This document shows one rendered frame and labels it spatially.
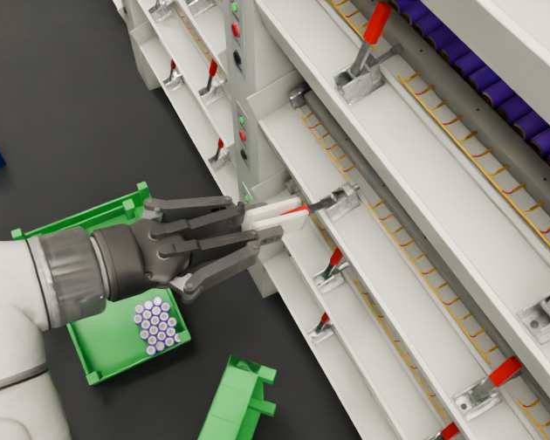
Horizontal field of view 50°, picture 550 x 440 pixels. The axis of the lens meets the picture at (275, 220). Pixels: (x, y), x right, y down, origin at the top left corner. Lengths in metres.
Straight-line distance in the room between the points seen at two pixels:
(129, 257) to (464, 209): 0.31
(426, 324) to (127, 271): 0.32
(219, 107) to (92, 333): 0.51
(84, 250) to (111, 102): 1.12
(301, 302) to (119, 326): 0.38
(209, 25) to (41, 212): 0.70
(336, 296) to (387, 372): 0.13
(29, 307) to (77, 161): 1.01
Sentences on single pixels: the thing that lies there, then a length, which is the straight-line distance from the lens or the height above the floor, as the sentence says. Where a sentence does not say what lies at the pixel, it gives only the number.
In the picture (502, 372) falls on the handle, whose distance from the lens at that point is 0.59.
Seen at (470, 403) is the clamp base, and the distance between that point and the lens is 0.65.
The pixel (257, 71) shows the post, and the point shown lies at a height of 0.62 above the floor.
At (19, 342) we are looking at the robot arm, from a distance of 0.57.
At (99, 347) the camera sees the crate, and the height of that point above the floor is 0.03.
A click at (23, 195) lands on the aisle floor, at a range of 1.54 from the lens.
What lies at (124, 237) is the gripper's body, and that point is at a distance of 0.60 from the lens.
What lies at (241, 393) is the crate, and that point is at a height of 0.20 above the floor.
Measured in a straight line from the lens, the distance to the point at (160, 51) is 1.54.
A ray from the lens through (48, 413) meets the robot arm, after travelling 0.58.
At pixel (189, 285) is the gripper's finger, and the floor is 0.61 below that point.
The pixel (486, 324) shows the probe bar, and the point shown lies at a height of 0.58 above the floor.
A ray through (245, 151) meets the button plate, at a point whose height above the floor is 0.43.
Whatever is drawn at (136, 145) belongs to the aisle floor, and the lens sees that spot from 1.55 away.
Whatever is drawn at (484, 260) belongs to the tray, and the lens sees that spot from 0.49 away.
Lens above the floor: 1.13
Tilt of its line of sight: 56 degrees down
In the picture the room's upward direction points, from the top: straight up
